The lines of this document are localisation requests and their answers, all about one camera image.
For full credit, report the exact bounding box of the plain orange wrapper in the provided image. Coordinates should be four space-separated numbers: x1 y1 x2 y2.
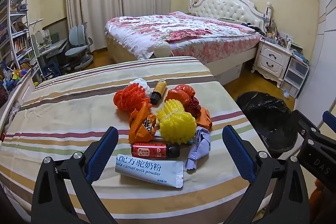
196 106 212 130

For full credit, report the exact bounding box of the yellow foam fruit net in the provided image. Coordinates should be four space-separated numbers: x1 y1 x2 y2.
157 99 196 146

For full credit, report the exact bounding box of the white nightstand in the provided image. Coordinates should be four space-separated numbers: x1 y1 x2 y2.
251 39 293 88

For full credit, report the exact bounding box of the dark red wrapper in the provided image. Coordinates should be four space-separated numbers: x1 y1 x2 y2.
185 97 201 117

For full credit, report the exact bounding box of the white and blue powder sachet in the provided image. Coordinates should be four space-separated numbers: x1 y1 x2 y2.
115 154 184 188

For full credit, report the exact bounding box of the amber bottle with gold label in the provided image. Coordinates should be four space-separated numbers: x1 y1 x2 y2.
150 80 168 105

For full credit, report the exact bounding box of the blue plastic stool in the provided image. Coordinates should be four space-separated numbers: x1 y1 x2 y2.
43 63 61 77

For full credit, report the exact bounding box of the white wardrobe door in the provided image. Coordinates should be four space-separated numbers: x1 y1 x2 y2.
312 0 336 114

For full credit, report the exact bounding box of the pile of books and papers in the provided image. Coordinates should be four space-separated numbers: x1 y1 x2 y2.
291 43 310 62

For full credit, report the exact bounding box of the dark bottle with red label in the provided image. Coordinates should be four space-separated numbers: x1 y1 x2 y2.
131 142 181 159

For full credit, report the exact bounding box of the pile of colourful toys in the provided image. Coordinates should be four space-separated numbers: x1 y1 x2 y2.
0 61 29 88

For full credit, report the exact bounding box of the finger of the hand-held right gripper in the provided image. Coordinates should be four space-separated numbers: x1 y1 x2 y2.
291 109 323 139
322 110 336 139

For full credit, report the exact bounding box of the white storage box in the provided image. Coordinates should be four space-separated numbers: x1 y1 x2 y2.
210 63 244 85

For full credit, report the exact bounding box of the white plastic bag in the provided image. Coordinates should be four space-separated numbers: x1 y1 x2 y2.
134 78 152 97

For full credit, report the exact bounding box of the clutter of small bedside items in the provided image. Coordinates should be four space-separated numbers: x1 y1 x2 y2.
262 27 297 48

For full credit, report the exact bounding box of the clear plastic drawer unit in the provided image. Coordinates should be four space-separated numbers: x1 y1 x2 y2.
283 55 310 98

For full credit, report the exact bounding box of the grey blue desk chair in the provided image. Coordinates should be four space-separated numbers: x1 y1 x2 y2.
65 25 94 69

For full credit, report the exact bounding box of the white study desk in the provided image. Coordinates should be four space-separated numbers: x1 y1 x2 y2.
31 30 69 75

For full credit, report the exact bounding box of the pink floral blanket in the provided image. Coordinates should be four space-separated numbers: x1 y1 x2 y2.
105 11 263 60

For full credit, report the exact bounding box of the orange fuzzy cloth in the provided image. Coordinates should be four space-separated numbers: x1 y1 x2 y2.
310 179 332 214

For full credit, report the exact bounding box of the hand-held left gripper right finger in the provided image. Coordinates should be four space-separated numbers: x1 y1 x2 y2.
223 125 311 224

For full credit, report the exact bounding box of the lavender paper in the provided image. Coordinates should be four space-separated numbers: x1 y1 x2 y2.
184 126 211 170

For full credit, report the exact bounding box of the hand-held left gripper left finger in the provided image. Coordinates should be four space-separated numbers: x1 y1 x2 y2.
31 126 119 224

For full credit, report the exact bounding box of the white bed with tufted headboard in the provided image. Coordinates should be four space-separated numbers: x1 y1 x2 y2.
105 0 265 84

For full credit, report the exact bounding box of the orange wrapper with black print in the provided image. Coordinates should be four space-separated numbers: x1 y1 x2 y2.
129 102 158 146

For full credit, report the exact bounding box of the striped tablecloth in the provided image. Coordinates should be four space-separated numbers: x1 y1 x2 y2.
0 56 273 224

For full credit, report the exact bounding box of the white bookshelf with books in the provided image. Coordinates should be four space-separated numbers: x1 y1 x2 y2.
0 0 40 80

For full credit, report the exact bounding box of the trash bin with black liner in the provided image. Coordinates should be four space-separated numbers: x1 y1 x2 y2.
235 91 300 159

